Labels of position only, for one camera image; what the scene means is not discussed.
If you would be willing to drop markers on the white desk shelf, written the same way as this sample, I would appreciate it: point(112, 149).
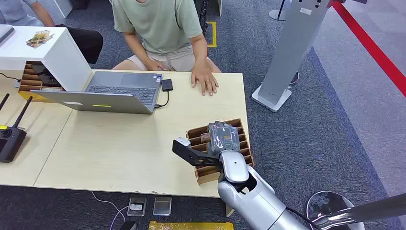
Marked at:
point(63, 60)

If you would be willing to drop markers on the person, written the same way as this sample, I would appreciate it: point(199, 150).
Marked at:
point(85, 41)
point(158, 28)

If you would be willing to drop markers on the person's right hand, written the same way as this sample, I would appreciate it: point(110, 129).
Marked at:
point(156, 66)

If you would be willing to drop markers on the person's hand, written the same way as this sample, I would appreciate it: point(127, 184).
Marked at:
point(156, 66)
point(204, 79)

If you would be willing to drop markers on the slotted wooden card holder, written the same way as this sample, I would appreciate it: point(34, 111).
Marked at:
point(30, 81)
point(245, 152)

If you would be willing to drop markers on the person's left hand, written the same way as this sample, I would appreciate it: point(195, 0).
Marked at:
point(204, 79)

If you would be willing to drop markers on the grey floor socket plate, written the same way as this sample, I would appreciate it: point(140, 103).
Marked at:
point(162, 206)

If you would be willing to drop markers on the red barrier belt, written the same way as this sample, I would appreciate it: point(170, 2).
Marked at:
point(371, 47)

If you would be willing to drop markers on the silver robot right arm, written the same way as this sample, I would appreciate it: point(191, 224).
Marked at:
point(253, 200)

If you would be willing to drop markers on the chrome stanchion with round base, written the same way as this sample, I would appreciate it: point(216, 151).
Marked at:
point(336, 214)

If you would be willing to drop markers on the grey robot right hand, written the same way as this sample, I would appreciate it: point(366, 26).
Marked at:
point(223, 139)

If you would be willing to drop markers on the grey open laptop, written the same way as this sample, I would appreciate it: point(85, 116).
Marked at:
point(108, 95)

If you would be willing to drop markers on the black box on floor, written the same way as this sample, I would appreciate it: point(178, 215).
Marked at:
point(128, 226)

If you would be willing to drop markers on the grey flat device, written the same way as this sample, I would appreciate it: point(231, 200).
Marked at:
point(4, 33)

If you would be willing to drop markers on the grey kiosk stand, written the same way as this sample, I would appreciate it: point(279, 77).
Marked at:
point(288, 54)

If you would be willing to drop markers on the card with brown print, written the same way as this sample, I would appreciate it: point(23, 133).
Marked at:
point(205, 138)

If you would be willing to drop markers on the black square adapter box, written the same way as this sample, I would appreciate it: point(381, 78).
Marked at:
point(166, 85)

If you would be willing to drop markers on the floor socket with white plug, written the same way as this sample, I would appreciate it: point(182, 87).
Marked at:
point(137, 207)

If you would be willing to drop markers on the black controller with antennas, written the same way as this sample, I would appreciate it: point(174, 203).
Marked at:
point(11, 141)

